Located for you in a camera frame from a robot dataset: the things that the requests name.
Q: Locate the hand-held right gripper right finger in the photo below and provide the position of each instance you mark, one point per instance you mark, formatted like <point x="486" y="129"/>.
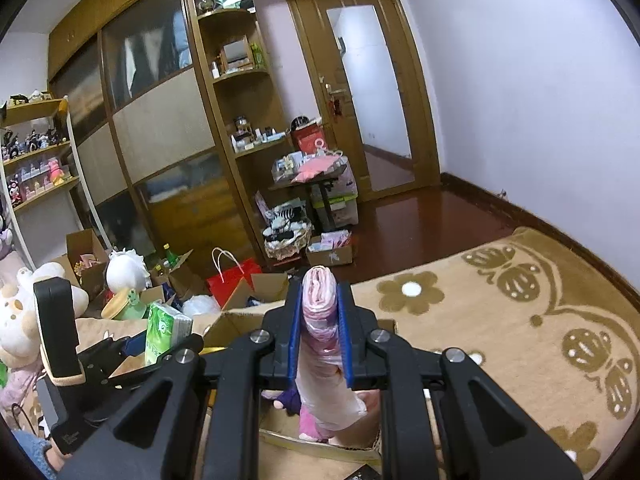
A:
<point x="345" y="340"/>

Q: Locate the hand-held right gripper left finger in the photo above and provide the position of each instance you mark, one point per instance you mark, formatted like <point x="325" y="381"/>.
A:
<point x="296" y="335"/>

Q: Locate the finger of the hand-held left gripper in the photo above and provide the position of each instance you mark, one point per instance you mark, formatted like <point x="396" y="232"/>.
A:
<point x="112" y="360"/>
<point x="56" y="325"/>

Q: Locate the pink doll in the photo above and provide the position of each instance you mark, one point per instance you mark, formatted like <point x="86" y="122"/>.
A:
<point x="320" y="310"/>

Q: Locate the green tissue packet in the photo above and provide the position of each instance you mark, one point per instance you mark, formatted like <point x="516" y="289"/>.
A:
<point x="167" y="330"/>

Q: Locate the person's left forearm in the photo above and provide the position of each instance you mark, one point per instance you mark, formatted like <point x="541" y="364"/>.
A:
<point x="35" y="455"/>

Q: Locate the purple soft toy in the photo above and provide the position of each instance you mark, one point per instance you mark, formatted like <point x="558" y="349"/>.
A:
<point x="287" y="400"/>

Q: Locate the cream plush bear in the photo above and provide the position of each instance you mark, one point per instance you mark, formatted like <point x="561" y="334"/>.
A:
<point x="20" y="310"/>

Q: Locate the cardboard box flap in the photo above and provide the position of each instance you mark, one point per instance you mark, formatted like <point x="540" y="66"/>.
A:
<point x="262" y="290"/>

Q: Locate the green frog plush with hat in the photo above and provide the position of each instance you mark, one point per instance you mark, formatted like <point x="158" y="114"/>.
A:
<point x="125" y="305"/>

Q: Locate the tall brown cardboard box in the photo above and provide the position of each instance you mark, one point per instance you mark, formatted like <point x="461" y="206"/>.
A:
<point x="82" y="260"/>

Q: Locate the red paper bag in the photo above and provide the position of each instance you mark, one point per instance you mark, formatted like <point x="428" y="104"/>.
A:
<point x="232" y="280"/>

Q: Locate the white haired plush doll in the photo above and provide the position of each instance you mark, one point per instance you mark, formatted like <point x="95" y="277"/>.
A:
<point x="125" y="272"/>

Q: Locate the small cardboard box with packets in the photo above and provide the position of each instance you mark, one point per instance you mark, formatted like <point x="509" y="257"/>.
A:
<point x="330" y="252"/>

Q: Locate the lace trimmed basket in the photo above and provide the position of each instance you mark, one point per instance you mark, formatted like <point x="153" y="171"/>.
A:
<point x="287" y="246"/>

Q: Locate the white plastic bag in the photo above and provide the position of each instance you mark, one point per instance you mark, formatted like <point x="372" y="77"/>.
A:
<point x="201" y="305"/>

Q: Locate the cardboard box with bottles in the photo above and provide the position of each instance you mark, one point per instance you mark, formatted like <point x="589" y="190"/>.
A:
<point x="180" y="275"/>

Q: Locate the green glass bottle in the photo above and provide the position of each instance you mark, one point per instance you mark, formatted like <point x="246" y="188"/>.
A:
<point x="170" y="255"/>

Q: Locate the black white striped cloth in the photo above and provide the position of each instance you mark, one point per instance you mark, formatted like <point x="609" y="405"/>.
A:
<point x="287" y="215"/>

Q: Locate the clear plastic storage bin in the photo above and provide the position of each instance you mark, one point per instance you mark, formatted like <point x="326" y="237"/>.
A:
<point x="340" y="207"/>

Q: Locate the black tissue packet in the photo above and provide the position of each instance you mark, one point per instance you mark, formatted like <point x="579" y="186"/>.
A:
<point x="365" y="474"/>

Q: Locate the cluttered side table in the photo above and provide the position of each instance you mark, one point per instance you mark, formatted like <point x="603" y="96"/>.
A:
<point x="320" y="180"/>

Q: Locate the display shelf with figurines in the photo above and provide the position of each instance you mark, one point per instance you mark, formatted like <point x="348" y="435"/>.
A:
<point x="35" y="160"/>

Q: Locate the pink cloth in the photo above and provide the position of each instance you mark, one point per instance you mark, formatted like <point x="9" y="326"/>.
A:
<point x="317" y="167"/>

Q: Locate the red box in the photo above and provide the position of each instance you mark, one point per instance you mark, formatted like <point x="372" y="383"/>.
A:
<point x="307" y="137"/>

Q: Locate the black round cap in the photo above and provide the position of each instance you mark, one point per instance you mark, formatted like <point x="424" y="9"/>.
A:
<point x="301" y="124"/>

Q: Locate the wooden wardrobe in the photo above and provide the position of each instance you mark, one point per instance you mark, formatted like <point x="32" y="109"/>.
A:
<point x="150" y="110"/>

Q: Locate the wooden corner shelf unit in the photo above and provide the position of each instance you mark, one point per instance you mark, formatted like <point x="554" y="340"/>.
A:
<point x="245" y="90"/>

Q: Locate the wooden door with glass panel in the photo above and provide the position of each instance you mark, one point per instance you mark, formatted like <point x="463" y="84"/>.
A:
<point x="310" y="60"/>

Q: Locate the small wooden frame box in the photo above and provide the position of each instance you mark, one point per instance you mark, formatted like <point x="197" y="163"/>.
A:
<point x="236" y="52"/>

